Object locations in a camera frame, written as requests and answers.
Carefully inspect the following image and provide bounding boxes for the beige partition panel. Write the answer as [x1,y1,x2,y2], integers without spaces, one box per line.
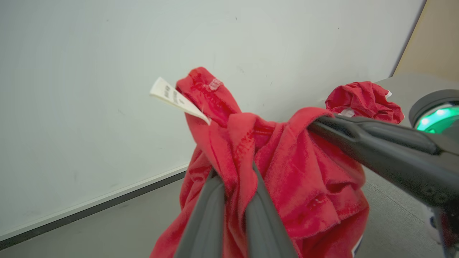
[393,0,459,83]

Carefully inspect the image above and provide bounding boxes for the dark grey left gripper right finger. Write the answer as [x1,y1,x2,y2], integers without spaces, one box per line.
[245,163,298,258]

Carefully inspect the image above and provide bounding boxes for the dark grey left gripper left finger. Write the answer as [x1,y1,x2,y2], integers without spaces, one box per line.
[174,171,226,258]

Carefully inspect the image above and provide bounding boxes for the black baseboard strip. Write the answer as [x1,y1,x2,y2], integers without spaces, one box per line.
[0,171,188,250]

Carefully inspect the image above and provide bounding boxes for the red garment with white stripes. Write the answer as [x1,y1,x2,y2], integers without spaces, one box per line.
[149,66,406,258]

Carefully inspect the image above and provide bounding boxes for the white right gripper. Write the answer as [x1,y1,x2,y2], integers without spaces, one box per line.
[308,89,459,207]

